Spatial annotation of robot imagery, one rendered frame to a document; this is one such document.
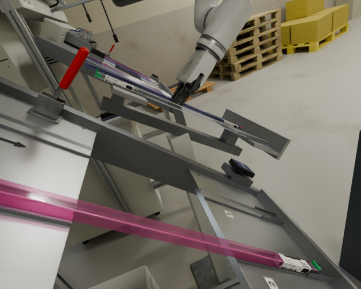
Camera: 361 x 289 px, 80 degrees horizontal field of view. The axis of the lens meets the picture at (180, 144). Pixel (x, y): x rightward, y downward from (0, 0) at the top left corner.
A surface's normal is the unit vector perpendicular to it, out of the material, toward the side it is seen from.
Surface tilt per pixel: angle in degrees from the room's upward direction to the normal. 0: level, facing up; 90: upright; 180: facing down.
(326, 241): 0
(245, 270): 48
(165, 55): 90
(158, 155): 90
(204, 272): 0
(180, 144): 90
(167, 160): 90
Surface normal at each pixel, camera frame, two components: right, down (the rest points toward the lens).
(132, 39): 0.45, 0.33
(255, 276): 0.51, -0.82
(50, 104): 0.24, 0.43
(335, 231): -0.27, -0.83
